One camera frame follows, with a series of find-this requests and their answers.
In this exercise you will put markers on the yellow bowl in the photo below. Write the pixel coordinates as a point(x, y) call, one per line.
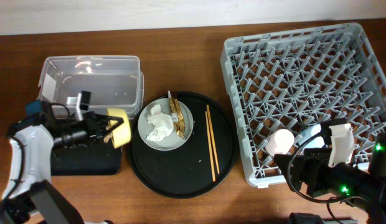
point(122, 134)

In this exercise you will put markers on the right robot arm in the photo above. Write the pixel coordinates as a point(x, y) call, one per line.
point(349, 184)

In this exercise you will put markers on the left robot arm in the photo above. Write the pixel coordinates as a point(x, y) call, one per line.
point(29, 189)

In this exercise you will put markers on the gold snack wrapper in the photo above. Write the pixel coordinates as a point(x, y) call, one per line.
point(177, 116)

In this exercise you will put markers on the blue cup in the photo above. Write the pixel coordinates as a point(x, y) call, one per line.
point(308, 133)

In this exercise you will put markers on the black object bottom edge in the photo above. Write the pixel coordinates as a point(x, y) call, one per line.
point(304, 218)

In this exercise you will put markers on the crumpled white napkin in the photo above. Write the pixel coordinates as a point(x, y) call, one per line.
point(162, 122)

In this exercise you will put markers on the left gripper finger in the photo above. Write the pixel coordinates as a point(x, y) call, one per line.
point(114, 134)
point(111, 121)

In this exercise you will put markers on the wooden chopstick right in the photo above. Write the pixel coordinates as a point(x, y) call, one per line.
point(213, 139)

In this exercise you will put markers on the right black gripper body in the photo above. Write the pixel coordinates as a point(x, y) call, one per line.
point(319, 180)

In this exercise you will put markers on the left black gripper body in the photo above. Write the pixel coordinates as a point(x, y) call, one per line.
point(93, 126)

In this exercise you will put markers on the grey dishwasher rack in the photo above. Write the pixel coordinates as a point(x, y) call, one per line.
point(298, 78)

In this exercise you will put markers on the round black tray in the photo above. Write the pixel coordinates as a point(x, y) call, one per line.
point(187, 171)

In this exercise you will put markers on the grey plate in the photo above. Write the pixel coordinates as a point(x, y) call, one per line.
point(173, 141)

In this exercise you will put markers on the clear plastic bin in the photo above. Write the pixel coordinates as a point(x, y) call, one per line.
point(114, 81)

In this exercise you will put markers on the black rectangular tray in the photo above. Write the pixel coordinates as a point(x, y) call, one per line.
point(98, 158)

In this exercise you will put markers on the pink cup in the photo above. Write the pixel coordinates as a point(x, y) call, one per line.
point(279, 142)

